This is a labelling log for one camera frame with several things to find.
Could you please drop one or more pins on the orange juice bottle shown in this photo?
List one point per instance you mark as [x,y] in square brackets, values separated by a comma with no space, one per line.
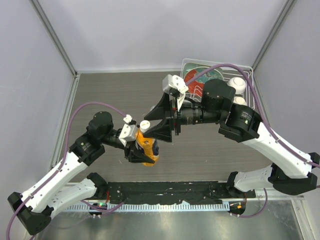
[149,147]

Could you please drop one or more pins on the slotted cable duct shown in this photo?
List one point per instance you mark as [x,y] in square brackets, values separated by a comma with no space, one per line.
[131,208]

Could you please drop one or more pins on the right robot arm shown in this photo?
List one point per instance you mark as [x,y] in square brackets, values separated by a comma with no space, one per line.
[290,171]

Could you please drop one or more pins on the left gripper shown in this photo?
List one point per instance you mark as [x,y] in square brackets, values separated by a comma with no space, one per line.
[135,155]

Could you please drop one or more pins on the white bottle cap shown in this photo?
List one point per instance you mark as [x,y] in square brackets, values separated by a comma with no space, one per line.
[144,126]

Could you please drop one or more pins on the upper white bowl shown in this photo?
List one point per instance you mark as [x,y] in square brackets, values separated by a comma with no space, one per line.
[239,84]

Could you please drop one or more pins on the red and teal plate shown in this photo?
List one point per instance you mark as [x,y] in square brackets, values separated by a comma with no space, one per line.
[195,89]

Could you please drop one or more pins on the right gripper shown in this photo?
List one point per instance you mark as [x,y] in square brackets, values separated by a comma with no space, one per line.
[162,131]

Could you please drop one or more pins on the lower white bowl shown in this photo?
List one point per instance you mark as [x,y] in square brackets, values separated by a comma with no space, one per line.
[239,100]

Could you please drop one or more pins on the aluminium frame rail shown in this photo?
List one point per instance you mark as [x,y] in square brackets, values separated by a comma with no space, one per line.
[273,195]

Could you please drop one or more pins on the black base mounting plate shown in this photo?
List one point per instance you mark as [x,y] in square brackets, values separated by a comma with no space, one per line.
[170,193]

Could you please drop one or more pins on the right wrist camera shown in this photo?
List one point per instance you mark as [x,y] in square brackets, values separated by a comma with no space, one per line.
[175,86]

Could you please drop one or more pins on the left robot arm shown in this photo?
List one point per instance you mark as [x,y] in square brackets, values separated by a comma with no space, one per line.
[38,205]

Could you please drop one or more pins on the white bowl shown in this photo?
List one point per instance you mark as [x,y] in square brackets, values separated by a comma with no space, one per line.
[239,100]
[239,84]

